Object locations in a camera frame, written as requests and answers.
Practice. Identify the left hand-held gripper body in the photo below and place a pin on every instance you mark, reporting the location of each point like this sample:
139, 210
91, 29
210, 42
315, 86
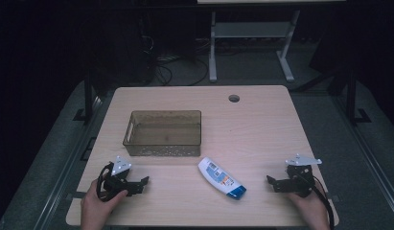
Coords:
121, 166

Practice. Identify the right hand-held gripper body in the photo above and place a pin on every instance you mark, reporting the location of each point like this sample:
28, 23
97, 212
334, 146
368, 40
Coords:
300, 179

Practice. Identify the white bottle with blue cap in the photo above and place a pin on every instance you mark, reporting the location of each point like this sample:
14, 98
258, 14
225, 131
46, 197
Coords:
220, 178

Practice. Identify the translucent brown plastic basket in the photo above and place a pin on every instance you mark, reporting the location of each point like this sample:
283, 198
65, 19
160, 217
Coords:
166, 135

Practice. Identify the person's right hand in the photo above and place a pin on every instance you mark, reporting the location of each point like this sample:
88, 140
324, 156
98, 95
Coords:
309, 211

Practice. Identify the person's left hand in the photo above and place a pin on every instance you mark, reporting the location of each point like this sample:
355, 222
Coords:
95, 209

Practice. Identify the black metal stand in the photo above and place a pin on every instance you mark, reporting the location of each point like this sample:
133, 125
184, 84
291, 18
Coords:
88, 99
352, 99

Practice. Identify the metal frame rail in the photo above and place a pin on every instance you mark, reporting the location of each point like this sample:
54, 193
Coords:
62, 179
370, 153

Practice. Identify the white metal desk frame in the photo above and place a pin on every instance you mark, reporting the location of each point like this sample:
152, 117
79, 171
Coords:
249, 30

